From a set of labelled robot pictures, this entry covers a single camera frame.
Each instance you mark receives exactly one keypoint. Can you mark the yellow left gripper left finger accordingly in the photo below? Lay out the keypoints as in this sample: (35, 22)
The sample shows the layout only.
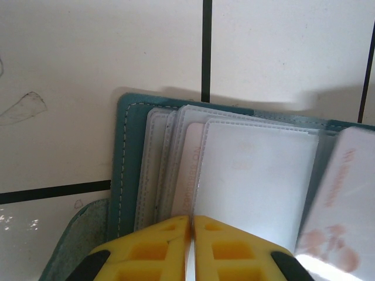
(146, 251)

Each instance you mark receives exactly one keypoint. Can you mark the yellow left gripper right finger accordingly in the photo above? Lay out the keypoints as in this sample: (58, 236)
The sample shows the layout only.
(234, 254)

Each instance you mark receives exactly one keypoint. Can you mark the white card with chip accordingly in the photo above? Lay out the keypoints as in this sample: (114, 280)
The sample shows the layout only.
(263, 181)

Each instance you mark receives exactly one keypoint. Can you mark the teal leather card holder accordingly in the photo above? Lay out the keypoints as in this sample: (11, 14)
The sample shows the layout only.
(132, 140)

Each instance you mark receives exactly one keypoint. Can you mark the white card red print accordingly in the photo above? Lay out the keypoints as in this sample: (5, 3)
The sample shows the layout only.
(345, 205)

